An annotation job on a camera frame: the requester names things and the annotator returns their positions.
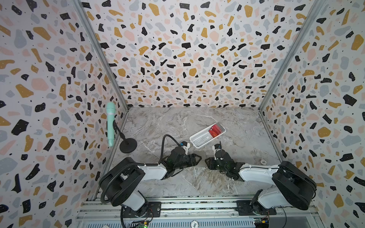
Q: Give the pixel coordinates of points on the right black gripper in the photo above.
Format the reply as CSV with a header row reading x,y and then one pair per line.
x,y
208,165

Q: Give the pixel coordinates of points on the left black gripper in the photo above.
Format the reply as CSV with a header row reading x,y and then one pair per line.
x,y
195,163

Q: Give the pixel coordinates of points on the stack of red cards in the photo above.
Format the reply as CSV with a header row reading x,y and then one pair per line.
x,y
215,130

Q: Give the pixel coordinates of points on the white plastic mesh basket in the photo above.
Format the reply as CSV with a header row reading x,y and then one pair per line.
x,y
203,137

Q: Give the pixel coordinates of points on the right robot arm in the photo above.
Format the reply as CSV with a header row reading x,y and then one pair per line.
x,y
289,185

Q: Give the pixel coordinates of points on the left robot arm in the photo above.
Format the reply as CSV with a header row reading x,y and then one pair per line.
x,y
119,185

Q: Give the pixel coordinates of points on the black microphone stand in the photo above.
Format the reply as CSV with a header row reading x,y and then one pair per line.
x,y
127,145

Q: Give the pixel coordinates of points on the mint green microphone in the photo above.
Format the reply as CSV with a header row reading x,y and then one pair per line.
x,y
110,112

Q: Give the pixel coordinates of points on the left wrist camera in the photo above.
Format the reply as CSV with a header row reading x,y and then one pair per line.
x,y
185,145

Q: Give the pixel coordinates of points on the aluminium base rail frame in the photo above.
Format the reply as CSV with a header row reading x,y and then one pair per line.
x,y
197,212

